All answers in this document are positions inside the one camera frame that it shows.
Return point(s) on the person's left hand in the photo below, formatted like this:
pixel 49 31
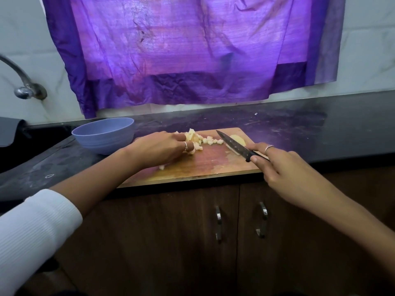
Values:
pixel 157 148

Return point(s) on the person's right hand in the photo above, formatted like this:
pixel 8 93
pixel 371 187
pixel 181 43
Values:
pixel 296 175

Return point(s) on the pile of diced potato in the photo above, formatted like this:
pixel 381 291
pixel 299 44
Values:
pixel 200 140

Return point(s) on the blue bowl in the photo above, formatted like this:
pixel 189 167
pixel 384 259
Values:
pixel 102 134

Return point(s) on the potato slice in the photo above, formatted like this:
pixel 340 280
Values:
pixel 237 141

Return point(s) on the person's left forearm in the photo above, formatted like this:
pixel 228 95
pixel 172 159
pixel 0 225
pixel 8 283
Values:
pixel 92 185

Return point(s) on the person's right forearm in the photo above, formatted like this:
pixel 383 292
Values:
pixel 364 228

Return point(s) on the wooden cutting board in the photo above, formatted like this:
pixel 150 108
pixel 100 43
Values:
pixel 191 166

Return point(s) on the purple cloth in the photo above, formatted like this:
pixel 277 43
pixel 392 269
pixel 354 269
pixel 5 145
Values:
pixel 191 46

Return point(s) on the white rubber band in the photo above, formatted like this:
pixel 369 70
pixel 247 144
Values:
pixel 46 176

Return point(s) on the dark sink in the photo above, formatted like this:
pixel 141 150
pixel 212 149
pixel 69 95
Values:
pixel 28 148

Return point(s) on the metal faucet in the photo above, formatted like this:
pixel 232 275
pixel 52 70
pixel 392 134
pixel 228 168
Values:
pixel 28 90

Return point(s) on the grey cloth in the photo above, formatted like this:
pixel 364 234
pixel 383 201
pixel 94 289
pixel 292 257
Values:
pixel 11 131

